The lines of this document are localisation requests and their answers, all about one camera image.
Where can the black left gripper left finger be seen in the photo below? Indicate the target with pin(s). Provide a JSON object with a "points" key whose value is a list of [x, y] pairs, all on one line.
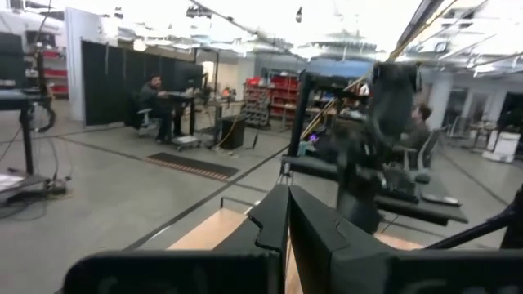
{"points": [[245, 269]]}

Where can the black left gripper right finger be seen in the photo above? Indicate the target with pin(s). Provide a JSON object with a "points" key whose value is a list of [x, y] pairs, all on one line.
{"points": [[347, 265]]}

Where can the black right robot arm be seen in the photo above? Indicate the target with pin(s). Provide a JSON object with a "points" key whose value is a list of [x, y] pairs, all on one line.
{"points": [[388, 102]]}

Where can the shelf with red bins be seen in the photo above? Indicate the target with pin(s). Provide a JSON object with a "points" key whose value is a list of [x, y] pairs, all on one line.
{"points": [[278, 98]]}

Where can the black floor mat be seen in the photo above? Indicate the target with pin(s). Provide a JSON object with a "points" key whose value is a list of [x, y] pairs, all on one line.
{"points": [[192, 165]]}

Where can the black bin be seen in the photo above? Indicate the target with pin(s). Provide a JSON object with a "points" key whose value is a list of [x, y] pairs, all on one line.
{"points": [[233, 132]]}

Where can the grey office chair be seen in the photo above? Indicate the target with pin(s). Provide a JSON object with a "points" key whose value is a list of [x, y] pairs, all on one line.
{"points": [[427, 153]]}

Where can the person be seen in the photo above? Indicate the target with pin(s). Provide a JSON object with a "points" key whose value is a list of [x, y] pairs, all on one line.
{"points": [[153, 100], [417, 134]]}

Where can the white office chair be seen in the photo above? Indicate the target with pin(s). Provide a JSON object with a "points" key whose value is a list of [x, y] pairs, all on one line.
{"points": [[145, 118]]}

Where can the black standing desk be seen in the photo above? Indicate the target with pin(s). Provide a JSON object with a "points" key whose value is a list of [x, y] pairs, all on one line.
{"points": [[184, 98]]}

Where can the white box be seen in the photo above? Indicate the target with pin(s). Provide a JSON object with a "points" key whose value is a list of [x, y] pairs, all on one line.
{"points": [[504, 145]]}

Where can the black equipment stand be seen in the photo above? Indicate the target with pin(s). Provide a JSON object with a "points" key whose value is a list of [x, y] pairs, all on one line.
{"points": [[26, 134]]}

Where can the black camera stand strut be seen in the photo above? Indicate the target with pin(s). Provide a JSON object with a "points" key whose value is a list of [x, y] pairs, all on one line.
{"points": [[470, 232]]}

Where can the black upright post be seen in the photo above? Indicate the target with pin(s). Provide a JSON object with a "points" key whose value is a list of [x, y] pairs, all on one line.
{"points": [[300, 114]]}

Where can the black partition wall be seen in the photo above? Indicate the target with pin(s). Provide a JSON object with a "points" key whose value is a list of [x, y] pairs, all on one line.
{"points": [[106, 85]]}

